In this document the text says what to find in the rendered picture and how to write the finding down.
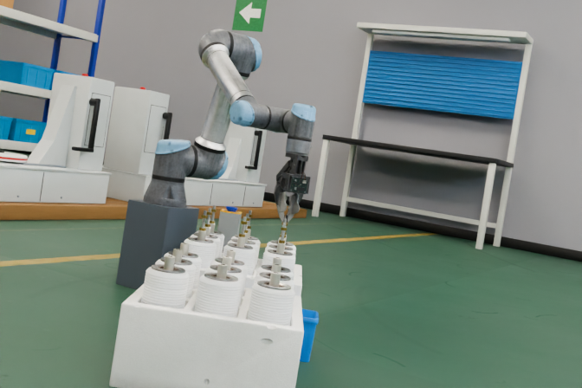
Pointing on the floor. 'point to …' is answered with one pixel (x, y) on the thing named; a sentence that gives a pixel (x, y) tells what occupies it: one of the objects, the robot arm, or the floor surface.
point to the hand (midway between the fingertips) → (284, 217)
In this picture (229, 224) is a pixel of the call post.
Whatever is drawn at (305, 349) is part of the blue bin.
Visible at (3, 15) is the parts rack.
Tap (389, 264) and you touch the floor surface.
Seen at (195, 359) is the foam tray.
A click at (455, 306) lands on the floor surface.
